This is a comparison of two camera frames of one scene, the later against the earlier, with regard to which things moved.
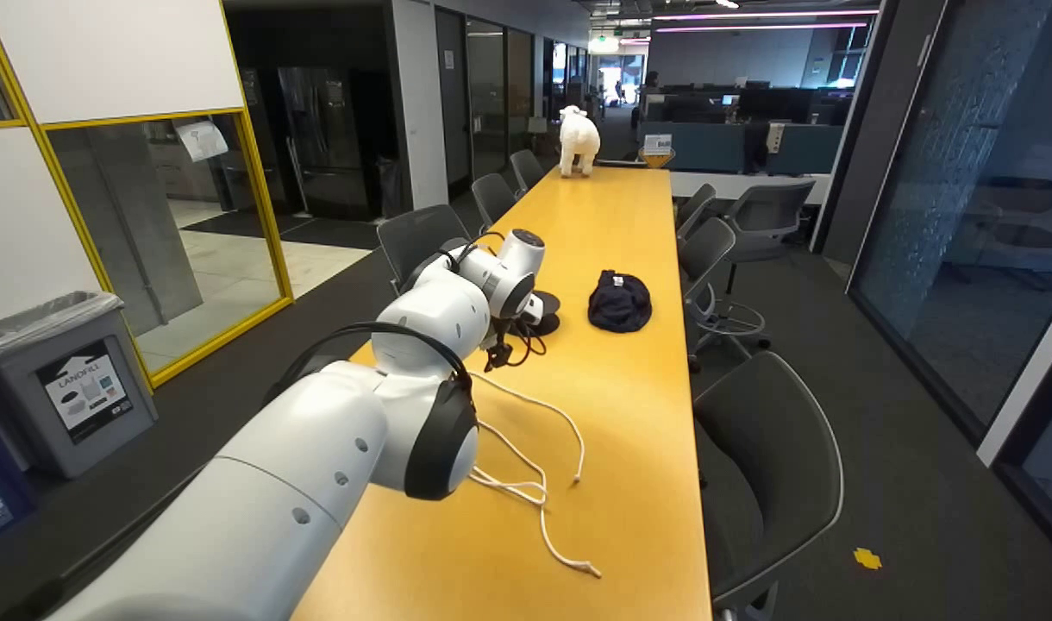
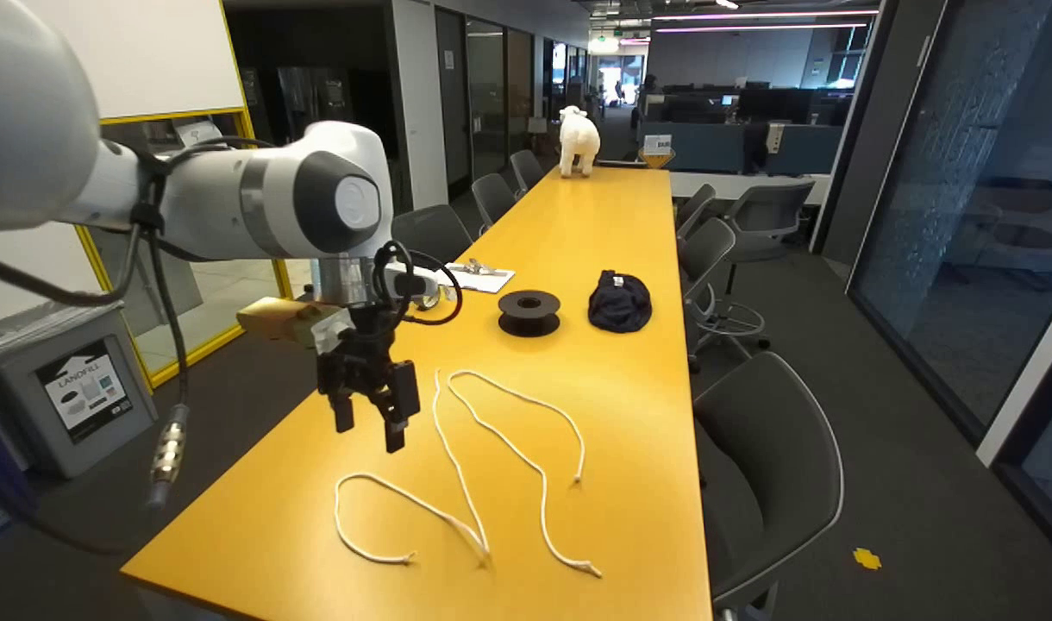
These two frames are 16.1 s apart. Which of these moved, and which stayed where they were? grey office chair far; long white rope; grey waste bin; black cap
Moved: long white rope
Stayed: grey waste bin; black cap; grey office chair far
